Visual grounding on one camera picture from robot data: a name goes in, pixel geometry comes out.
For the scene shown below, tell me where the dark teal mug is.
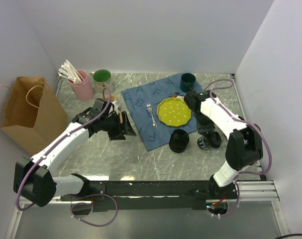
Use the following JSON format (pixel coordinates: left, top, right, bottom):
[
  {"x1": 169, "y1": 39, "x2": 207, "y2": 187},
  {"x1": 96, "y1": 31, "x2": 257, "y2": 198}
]
[{"x1": 180, "y1": 73, "x2": 196, "y2": 92}]

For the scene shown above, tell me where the pink straw holder cup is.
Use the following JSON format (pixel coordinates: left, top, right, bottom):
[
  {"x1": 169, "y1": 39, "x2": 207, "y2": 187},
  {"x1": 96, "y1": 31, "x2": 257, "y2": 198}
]
[{"x1": 69, "y1": 70, "x2": 94, "y2": 102}]

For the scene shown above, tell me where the cardboard cup carrier tray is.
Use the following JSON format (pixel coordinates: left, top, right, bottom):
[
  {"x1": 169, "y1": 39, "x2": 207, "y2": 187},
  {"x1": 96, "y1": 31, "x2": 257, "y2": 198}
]
[{"x1": 107, "y1": 95, "x2": 121, "y2": 111}]

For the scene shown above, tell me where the yellow green dotted plate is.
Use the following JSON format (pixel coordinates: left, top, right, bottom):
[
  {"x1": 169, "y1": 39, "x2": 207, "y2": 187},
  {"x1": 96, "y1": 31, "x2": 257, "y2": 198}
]
[{"x1": 157, "y1": 97, "x2": 192, "y2": 127}]

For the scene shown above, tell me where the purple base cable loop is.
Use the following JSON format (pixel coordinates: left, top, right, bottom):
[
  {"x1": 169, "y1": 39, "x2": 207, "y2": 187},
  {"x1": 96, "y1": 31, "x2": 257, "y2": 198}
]
[{"x1": 70, "y1": 194, "x2": 118, "y2": 227}]

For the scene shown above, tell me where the small santa figurine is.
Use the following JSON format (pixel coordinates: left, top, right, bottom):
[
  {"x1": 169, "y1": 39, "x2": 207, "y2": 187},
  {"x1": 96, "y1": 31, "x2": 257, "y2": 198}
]
[{"x1": 172, "y1": 93, "x2": 184, "y2": 100}]

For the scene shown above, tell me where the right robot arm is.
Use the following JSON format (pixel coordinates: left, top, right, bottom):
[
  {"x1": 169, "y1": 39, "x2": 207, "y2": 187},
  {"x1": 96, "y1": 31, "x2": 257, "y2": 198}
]
[{"x1": 184, "y1": 90, "x2": 263, "y2": 199}]

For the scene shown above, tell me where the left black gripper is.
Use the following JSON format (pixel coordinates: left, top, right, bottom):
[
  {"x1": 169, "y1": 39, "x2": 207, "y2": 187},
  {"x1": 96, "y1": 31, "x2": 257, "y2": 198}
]
[{"x1": 101, "y1": 111, "x2": 136, "y2": 140}]

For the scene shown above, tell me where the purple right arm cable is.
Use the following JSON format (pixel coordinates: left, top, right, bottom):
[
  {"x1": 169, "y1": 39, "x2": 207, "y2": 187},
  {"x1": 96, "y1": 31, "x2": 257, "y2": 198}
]
[{"x1": 204, "y1": 79, "x2": 273, "y2": 176}]

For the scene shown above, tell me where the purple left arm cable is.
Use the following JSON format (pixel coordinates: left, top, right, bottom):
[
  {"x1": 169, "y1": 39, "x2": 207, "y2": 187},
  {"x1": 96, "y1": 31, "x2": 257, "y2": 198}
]
[{"x1": 15, "y1": 87, "x2": 113, "y2": 212}]

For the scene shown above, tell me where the stack of black lids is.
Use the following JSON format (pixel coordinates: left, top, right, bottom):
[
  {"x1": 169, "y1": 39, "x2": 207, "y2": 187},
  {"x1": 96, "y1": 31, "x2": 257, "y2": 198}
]
[{"x1": 169, "y1": 129, "x2": 190, "y2": 153}]

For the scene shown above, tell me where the blue letter print cloth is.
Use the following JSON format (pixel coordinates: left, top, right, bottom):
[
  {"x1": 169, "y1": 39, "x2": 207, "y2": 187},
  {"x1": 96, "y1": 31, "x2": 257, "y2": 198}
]
[{"x1": 121, "y1": 73, "x2": 197, "y2": 151}]

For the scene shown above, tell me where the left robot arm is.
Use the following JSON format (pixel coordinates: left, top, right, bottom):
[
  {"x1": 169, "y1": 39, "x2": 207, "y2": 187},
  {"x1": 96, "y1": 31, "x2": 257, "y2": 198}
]
[{"x1": 13, "y1": 99, "x2": 136, "y2": 207}]

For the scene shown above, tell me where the brown paper bag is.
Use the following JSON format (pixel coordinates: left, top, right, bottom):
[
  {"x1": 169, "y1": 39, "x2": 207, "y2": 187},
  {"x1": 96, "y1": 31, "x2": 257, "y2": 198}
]
[{"x1": 0, "y1": 76, "x2": 67, "y2": 155}]

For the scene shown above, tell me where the silver fork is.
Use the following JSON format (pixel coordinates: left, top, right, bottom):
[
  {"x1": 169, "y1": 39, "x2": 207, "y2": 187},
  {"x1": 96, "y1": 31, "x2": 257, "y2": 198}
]
[{"x1": 146, "y1": 104, "x2": 157, "y2": 128}]

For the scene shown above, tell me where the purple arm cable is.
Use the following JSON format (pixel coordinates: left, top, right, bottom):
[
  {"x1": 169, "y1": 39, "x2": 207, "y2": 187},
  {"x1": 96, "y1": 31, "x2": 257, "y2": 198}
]
[
  {"x1": 204, "y1": 79, "x2": 273, "y2": 176},
  {"x1": 15, "y1": 87, "x2": 113, "y2": 212}
]

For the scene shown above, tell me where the green inside ceramic mug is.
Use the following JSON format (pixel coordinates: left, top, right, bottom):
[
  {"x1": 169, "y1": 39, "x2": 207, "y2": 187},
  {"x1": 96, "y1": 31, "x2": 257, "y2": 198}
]
[{"x1": 90, "y1": 69, "x2": 113, "y2": 93}]

